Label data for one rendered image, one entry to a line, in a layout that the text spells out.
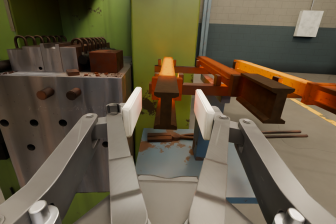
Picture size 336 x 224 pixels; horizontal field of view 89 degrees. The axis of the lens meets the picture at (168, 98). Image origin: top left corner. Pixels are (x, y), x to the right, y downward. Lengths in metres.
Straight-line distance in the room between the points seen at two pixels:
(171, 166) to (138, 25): 0.51
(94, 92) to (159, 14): 0.37
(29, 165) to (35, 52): 0.38
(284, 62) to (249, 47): 1.35
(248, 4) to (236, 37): 1.04
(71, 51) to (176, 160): 0.46
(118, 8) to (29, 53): 0.55
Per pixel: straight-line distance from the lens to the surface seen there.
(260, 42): 6.90
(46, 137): 0.69
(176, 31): 0.71
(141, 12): 0.71
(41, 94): 0.58
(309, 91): 0.34
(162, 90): 0.18
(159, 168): 0.50
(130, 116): 0.16
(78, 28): 1.12
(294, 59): 7.47
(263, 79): 0.26
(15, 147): 0.76
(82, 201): 0.83
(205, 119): 0.16
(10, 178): 1.20
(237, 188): 0.49
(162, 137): 0.60
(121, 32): 1.06
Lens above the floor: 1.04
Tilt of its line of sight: 20 degrees down
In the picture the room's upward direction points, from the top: 2 degrees clockwise
